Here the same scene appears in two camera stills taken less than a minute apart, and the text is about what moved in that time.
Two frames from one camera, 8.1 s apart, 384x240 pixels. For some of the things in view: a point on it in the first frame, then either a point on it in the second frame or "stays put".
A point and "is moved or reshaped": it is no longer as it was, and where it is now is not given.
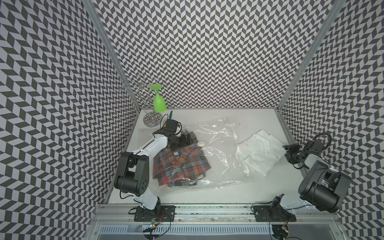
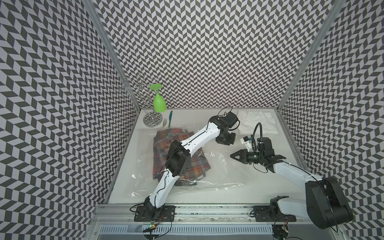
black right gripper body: (292, 153) -> (254, 157)
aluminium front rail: (217, 214) stays put
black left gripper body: (180, 141) -> (227, 139)
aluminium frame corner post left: (94, 14) stays put
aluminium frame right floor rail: (291, 135) stays put
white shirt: (261, 151) is moved or reshaped
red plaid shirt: (181, 165) stays put
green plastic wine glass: (159, 102) stays put
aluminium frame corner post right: (336, 9) stays put
